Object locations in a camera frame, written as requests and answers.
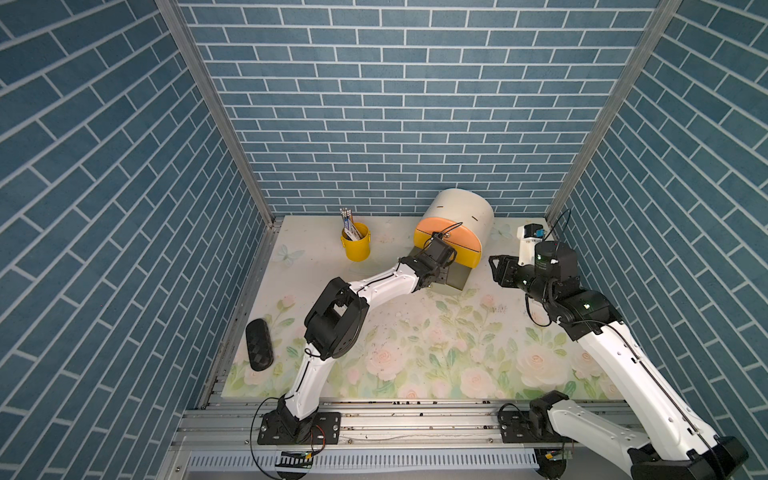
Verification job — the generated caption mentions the pencils in cup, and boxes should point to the pencils in cup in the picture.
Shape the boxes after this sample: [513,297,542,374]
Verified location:
[340,208,364,241]

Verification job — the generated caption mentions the grey bottom drawer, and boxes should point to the grey bottom drawer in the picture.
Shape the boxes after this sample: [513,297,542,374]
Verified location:
[445,263,473,291]

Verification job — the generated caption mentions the yellow pencil cup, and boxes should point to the yellow pencil cup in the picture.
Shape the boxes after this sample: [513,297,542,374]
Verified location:
[341,222,371,262]

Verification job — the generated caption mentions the yellow drawer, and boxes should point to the yellow drawer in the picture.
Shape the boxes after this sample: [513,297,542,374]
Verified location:
[414,230,482,268]

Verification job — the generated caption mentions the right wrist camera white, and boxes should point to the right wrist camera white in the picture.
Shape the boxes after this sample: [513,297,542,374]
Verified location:
[517,223,546,266]

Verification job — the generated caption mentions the black oval case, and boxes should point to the black oval case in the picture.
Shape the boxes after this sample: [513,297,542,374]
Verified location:
[245,318,275,372]

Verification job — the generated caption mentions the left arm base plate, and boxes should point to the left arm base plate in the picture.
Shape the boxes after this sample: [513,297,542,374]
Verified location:
[257,410,341,446]

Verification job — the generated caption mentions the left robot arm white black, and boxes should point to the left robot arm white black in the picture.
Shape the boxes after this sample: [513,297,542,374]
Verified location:
[262,232,457,443]

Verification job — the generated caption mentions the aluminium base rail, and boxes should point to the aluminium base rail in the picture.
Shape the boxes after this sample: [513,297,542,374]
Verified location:
[158,401,642,479]

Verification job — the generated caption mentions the pink orange top drawer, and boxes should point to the pink orange top drawer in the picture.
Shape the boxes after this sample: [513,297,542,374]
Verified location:
[413,217,481,251]

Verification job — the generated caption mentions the white round drawer cabinet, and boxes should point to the white round drawer cabinet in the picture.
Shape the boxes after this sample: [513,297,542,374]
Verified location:
[421,188,494,249]

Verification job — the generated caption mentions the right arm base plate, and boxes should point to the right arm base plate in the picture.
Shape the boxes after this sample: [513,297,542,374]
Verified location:
[497,410,570,444]

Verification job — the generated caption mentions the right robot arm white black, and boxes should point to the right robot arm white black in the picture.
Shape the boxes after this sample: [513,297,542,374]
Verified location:
[489,238,749,479]

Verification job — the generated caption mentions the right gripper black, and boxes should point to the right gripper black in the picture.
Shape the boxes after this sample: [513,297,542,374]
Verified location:
[487,253,550,309]

